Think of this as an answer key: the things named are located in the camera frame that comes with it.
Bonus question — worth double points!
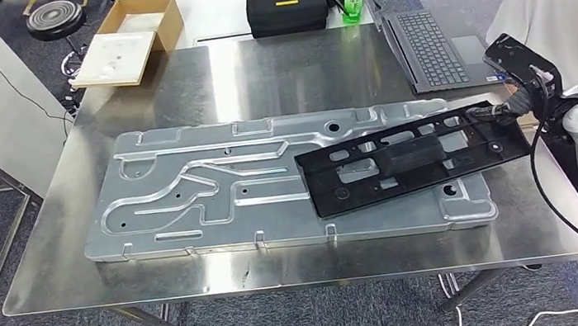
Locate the dark grey laptop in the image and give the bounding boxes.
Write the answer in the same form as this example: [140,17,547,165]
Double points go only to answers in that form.
[354,0,507,102]

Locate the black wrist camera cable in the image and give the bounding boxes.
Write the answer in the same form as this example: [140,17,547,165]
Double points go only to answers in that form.
[518,59,578,264]

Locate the stainless steel workbench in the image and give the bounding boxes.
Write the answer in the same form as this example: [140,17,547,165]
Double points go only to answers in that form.
[0,0,578,326]

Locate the black round stool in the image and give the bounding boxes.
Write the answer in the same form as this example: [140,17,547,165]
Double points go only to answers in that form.
[22,0,94,80]

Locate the white table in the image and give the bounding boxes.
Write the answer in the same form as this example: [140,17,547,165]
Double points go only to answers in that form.
[120,0,377,56]

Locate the black case with yellow label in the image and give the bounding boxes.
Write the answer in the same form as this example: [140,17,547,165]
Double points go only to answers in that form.
[245,0,334,40]

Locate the stamped grey metal panel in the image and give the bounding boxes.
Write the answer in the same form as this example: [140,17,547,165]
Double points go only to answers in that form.
[70,87,501,277]

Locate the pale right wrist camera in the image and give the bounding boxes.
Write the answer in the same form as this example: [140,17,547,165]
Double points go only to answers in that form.
[481,26,566,106]

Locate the white power cable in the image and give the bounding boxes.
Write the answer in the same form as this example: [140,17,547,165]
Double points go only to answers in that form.
[448,257,578,326]

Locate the long black plastic frame part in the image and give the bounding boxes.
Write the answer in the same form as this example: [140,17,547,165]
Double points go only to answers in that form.
[289,95,540,223]

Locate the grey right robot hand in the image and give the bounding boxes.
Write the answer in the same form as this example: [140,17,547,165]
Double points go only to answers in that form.
[462,84,538,133]

